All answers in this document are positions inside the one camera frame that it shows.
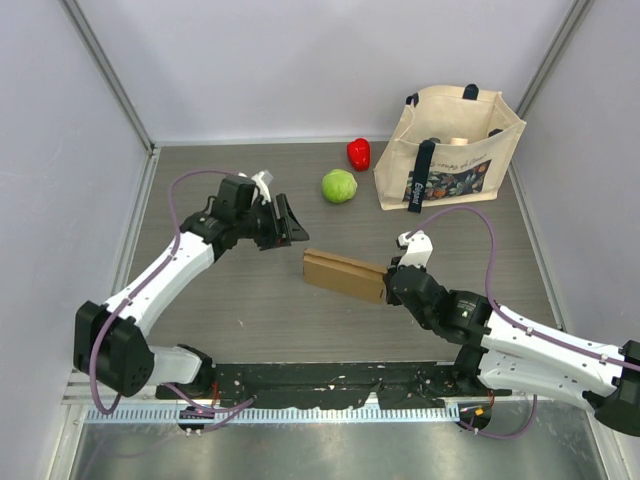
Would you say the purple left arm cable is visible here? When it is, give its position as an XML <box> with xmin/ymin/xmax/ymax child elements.
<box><xmin>88</xmin><ymin>169</ymin><xmax>259</xmax><ymax>459</ymax></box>

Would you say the red bell pepper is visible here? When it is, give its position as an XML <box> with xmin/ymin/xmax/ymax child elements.
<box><xmin>346</xmin><ymin>138</ymin><xmax>371</xmax><ymax>172</ymax></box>

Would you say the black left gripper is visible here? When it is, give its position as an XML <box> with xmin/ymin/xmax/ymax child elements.
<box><xmin>236</xmin><ymin>194</ymin><xmax>309</xmax><ymax>251</ymax></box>

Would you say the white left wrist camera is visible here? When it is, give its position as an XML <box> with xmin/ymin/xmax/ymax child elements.
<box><xmin>238</xmin><ymin>170</ymin><xmax>273</xmax><ymax>207</ymax></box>

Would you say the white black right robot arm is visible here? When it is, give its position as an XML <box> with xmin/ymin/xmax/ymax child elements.
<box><xmin>384</xmin><ymin>266</ymin><xmax>639</xmax><ymax>437</ymax></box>

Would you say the beige canvas tote bag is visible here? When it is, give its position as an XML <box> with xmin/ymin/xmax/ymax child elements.
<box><xmin>374</xmin><ymin>84</ymin><xmax>526</xmax><ymax>213</ymax></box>

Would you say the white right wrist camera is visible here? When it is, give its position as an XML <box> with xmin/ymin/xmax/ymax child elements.
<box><xmin>390</xmin><ymin>230</ymin><xmax>433</xmax><ymax>269</ymax></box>

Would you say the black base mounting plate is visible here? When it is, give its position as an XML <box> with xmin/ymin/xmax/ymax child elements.
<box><xmin>177</xmin><ymin>362</ymin><xmax>489</xmax><ymax>410</ymax></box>

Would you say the green cabbage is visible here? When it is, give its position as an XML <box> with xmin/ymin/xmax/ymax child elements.
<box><xmin>321</xmin><ymin>169</ymin><xmax>358</xmax><ymax>204</ymax></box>

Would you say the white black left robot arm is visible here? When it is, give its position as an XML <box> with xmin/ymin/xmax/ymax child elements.
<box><xmin>73</xmin><ymin>170</ymin><xmax>309</xmax><ymax>399</ymax></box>

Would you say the white slotted cable duct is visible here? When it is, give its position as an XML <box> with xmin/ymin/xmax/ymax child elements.
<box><xmin>84</xmin><ymin>402</ymin><xmax>460</xmax><ymax>425</ymax></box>

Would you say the brown cardboard box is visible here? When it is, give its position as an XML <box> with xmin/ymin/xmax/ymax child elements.
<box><xmin>303</xmin><ymin>248</ymin><xmax>388</xmax><ymax>304</ymax></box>

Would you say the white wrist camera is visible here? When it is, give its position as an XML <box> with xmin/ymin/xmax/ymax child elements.
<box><xmin>238</xmin><ymin>170</ymin><xmax>273</xmax><ymax>207</ymax></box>
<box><xmin>390</xmin><ymin>230</ymin><xmax>433</xmax><ymax>269</ymax></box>

